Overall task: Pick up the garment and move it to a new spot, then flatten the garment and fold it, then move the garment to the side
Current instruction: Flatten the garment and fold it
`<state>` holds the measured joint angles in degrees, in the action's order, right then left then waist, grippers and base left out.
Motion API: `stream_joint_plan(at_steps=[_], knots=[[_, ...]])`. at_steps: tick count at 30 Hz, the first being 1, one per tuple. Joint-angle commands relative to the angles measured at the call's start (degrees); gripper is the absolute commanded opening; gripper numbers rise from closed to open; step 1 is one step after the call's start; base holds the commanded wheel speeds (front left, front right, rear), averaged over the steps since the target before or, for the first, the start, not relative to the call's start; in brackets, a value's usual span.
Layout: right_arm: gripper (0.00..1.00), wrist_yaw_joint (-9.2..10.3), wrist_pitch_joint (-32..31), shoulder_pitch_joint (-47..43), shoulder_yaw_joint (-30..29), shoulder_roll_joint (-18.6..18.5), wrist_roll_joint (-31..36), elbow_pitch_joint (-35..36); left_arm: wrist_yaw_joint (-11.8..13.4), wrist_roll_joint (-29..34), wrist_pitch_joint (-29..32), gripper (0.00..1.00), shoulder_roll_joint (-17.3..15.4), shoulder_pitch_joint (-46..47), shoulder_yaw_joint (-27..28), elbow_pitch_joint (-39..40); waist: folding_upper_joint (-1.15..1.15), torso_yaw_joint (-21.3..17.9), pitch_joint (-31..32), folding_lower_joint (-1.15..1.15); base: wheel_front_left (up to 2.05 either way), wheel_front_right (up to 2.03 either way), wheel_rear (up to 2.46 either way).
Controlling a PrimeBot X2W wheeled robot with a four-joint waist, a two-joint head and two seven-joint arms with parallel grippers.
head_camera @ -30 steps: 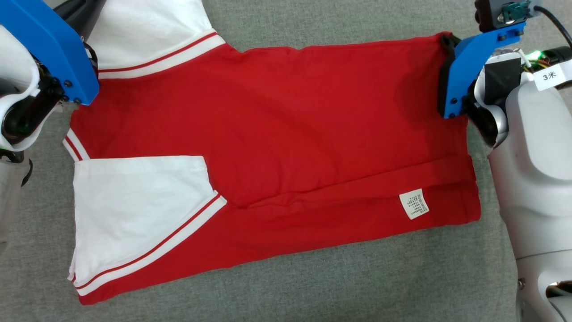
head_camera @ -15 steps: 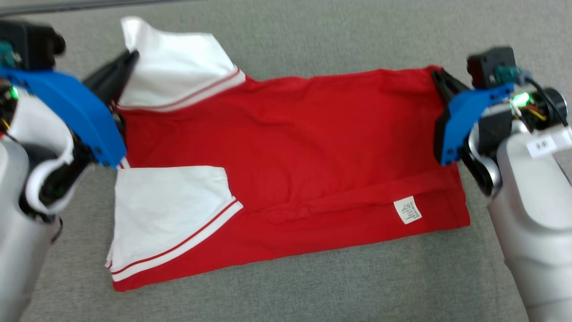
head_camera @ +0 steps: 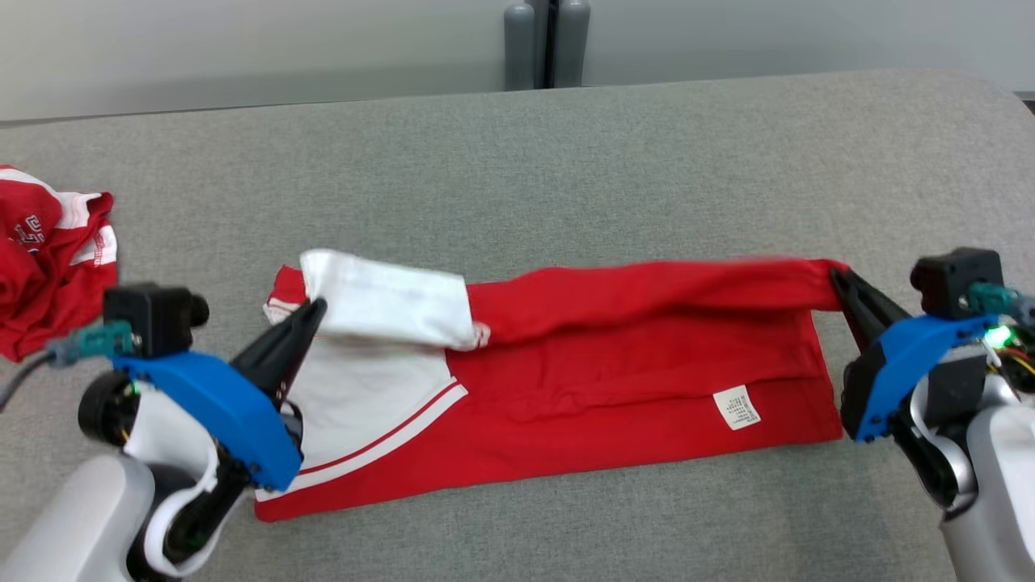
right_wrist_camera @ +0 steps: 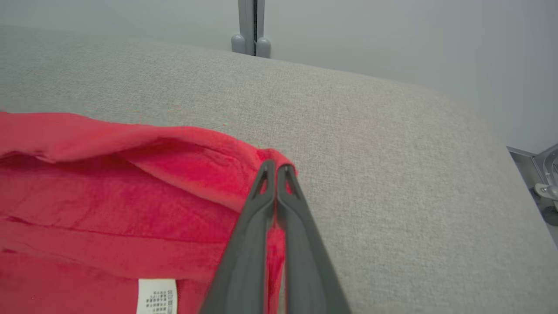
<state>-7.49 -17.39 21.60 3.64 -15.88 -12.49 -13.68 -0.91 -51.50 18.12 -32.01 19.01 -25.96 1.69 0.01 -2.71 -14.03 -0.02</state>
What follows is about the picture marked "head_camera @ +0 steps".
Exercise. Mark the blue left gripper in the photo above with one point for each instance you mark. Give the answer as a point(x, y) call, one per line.
point(226, 412)

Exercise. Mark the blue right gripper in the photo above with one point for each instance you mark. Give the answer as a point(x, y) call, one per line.
point(897, 364)

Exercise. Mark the red Bulls 23 print garment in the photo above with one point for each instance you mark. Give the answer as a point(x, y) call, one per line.
point(32, 299)

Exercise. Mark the red and white striped garment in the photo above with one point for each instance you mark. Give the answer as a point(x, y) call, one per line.
point(606, 380)

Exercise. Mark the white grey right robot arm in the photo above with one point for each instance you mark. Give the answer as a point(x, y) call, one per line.
point(999, 485)

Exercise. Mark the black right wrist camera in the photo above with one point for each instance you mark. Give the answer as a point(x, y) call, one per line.
point(954, 279)

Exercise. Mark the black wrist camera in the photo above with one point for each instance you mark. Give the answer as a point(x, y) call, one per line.
point(954, 279)
point(154, 315)

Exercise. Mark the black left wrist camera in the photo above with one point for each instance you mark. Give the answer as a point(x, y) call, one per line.
point(154, 315)

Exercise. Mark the grey partition post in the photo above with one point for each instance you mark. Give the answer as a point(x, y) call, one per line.
point(521, 48)

